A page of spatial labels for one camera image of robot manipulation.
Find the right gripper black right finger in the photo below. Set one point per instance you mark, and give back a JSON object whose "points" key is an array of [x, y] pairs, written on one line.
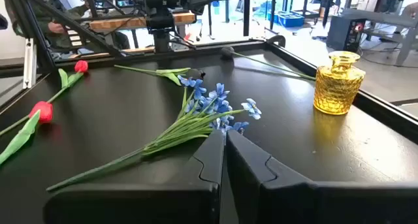
{"points": [[277, 198]]}

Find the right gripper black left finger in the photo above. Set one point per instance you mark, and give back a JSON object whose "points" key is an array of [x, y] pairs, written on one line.
{"points": [[183, 198]]}

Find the blue artificial flower bunch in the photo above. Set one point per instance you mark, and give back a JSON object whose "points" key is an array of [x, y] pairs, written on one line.
{"points": [[183, 127]]}

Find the black artificial tulip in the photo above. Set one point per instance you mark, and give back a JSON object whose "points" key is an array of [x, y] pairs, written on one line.
{"points": [[170, 74], [227, 51]]}

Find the red artificial tulip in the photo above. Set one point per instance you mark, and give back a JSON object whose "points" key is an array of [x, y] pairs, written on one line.
{"points": [[81, 66], [42, 112]]}

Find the yellow textured glass vase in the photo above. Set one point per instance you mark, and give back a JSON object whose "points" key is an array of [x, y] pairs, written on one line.
{"points": [[338, 87]]}

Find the black table clamp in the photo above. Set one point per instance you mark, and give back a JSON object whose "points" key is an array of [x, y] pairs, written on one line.
{"points": [[276, 39]]}

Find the black computer tower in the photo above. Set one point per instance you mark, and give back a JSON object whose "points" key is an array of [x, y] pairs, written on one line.
{"points": [[343, 33]]}

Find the blue plastic bin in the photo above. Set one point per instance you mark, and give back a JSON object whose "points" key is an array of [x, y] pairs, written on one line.
{"points": [[290, 20]]}

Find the wooden board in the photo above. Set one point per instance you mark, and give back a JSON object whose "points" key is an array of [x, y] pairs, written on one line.
{"points": [[130, 22]]}

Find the silver aluminium extrusion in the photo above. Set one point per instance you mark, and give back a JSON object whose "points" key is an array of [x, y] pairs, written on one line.
{"points": [[29, 64]]}

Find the grey workbench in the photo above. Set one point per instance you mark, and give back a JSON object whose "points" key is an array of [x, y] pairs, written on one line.
{"points": [[379, 18]]}

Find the person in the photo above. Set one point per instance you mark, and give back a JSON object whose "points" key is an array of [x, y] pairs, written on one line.
{"points": [[75, 12]]}

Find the black rig frame strut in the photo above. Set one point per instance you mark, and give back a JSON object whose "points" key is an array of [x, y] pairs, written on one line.
{"points": [[39, 44]]}

